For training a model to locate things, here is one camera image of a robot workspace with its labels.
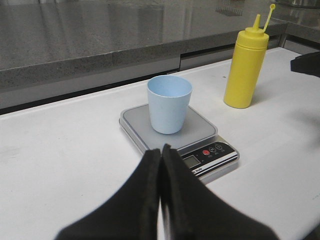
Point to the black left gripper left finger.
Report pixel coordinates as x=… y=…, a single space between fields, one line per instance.
x=130 y=214

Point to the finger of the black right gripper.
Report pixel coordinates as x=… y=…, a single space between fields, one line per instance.
x=308 y=64

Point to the light blue plastic cup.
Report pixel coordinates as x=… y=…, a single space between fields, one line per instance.
x=168 y=101

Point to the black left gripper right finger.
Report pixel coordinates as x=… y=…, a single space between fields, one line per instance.
x=192 y=212

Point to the yellow squeeze bottle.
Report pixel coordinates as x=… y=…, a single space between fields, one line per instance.
x=247 y=60

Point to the silver digital kitchen scale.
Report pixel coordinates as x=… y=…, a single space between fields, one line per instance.
x=206 y=154

